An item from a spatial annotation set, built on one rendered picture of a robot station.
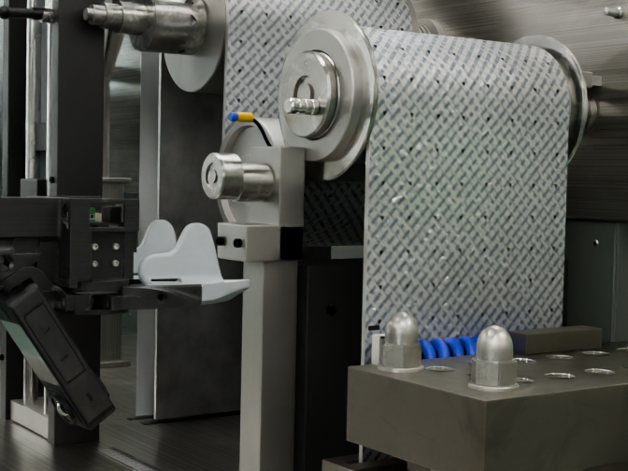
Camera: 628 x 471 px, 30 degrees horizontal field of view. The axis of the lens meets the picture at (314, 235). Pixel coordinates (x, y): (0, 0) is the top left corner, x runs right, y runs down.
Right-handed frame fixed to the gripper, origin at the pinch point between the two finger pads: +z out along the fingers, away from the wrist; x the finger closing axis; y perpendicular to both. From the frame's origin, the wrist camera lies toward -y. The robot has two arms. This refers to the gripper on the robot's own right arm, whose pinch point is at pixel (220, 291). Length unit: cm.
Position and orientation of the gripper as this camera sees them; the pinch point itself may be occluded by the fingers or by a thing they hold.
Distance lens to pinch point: 91.0
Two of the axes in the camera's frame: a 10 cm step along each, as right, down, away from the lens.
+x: -5.6, -0.5, 8.2
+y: 0.2, -10.0, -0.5
